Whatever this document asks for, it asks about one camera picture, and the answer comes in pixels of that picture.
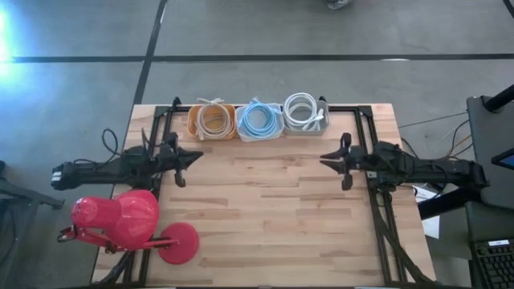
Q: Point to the black aluminium table frame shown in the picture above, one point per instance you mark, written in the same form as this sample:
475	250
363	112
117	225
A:
345	108

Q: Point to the red desk lamp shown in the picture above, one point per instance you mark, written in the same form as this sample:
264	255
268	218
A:
128	216

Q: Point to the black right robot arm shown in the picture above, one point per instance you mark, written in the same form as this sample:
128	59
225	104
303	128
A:
441	170

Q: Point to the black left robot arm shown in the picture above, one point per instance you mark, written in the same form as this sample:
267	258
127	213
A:
100	170

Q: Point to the orange plastic bin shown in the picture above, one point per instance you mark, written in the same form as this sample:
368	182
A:
192	120

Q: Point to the person's shoe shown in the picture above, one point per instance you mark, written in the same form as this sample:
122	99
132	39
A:
339	3

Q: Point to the black monitor pole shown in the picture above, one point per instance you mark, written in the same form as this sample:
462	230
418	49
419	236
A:
500	100

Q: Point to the grey plastic bin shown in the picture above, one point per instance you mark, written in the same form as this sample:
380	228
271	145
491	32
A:
325	120

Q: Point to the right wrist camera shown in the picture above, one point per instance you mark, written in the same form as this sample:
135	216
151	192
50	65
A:
360	158

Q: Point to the dark computer desk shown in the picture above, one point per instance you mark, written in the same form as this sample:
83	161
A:
490	128

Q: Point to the black computer keyboard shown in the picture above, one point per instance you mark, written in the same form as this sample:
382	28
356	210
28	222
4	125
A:
496	265

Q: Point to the white paper sheet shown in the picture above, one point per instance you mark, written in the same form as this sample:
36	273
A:
431	226

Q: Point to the monitor with blue display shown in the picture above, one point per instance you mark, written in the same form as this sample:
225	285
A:
506	159

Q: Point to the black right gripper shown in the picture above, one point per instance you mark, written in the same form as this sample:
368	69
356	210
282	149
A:
347	182

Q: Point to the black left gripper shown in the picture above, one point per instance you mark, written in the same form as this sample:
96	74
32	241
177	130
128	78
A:
181	178

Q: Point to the black tripod stand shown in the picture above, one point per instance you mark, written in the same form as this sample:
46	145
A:
24	196

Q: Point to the white plastic bin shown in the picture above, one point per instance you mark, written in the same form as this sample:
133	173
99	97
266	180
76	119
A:
241	134

